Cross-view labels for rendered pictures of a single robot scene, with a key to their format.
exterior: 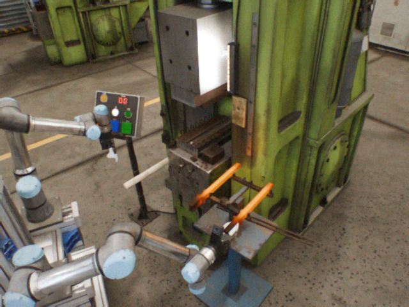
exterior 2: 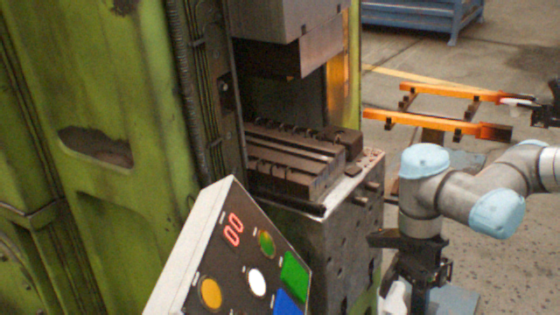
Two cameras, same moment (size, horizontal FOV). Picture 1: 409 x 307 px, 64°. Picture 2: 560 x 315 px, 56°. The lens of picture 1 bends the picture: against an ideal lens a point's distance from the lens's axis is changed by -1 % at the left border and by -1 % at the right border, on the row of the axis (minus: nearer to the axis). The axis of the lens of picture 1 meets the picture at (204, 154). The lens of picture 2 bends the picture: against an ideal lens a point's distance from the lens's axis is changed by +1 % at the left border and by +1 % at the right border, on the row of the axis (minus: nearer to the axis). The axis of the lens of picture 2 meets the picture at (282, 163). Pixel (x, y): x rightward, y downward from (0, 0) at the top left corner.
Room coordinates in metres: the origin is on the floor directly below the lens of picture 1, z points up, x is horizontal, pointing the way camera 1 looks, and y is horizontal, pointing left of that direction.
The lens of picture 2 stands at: (2.06, 1.26, 1.73)
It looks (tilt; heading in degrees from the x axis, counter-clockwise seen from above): 32 degrees down; 261
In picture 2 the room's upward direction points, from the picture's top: 5 degrees counter-clockwise
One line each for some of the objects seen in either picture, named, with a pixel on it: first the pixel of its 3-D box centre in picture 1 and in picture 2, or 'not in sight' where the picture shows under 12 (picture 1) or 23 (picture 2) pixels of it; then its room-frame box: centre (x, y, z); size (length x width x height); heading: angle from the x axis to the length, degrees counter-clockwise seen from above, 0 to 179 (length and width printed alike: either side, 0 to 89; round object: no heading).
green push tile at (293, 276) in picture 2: (126, 128); (293, 277); (1.94, 0.52, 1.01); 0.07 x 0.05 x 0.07; 70
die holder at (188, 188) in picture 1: (216, 166); (279, 218); (1.87, -0.08, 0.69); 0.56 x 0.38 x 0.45; 135
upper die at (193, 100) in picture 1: (207, 84); (250, 34); (1.90, -0.04, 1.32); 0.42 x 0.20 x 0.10; 135
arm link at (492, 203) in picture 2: (85, 121); (485, 199); (1.66, 0.67, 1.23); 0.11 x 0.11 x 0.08; 30
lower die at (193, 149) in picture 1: (209, 133); (263, 156); (1.90, -0.04, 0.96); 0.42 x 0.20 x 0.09; 135
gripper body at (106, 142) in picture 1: (106, 138); (421, 255); (1.72, 0.60, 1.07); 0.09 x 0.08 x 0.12; 112
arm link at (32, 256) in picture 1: (30, 263); not in sight; (0.89, 0.77, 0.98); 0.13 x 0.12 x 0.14; 8
